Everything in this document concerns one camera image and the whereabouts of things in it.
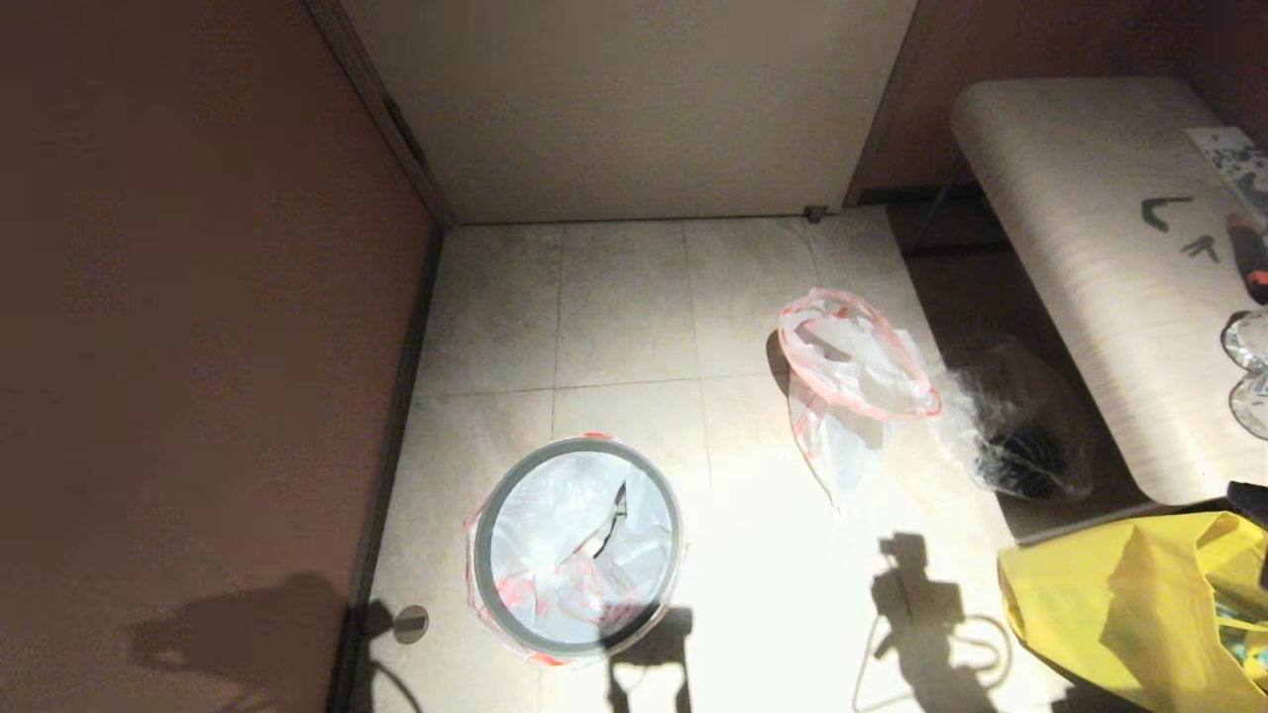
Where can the yellow plastic bag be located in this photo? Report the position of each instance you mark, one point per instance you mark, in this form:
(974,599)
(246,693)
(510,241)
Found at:
(1109,614)

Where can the black and red tool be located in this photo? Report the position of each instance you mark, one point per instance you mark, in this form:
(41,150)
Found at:
(1254,265)

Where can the new white red-edged trash bag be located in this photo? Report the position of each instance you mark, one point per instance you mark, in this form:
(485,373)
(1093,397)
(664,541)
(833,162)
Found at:
(555,515)

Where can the round metal floor drain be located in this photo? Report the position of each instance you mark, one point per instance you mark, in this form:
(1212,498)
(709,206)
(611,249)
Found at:
(411,624)

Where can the light wood table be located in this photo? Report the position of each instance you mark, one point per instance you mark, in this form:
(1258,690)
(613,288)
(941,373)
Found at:
(1090,248)

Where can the white door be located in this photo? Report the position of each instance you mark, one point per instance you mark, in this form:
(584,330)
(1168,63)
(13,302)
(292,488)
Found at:
(634,99)

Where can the white patterned paper sheet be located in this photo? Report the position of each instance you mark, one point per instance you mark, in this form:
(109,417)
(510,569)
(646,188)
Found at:
(1233,153)

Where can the clear glass cup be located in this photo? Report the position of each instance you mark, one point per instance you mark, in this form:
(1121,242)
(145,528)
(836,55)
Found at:
(1253,408)
(1248,342)

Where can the green patterned packet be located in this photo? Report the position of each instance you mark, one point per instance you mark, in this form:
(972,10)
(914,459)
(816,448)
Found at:
(1243,639)

